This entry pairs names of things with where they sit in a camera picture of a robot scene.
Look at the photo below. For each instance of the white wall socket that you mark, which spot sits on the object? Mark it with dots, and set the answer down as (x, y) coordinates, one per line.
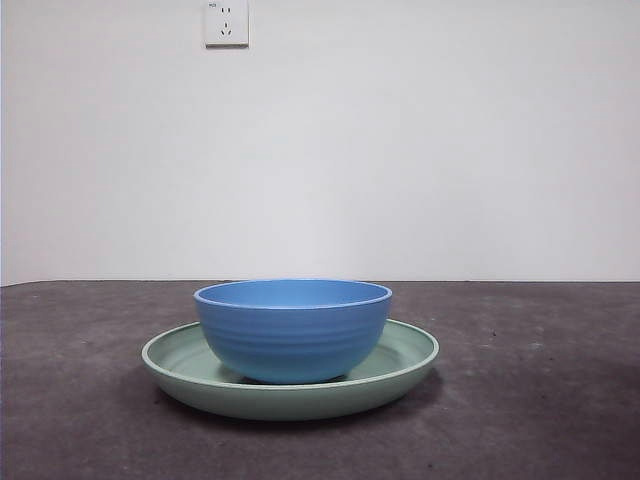
(226, 25)

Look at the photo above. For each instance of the green round plate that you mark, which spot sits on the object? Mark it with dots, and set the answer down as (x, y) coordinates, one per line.
(280, 402)

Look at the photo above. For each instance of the blue ribbed bowl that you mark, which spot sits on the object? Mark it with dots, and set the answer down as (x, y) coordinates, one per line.
(292, 340)

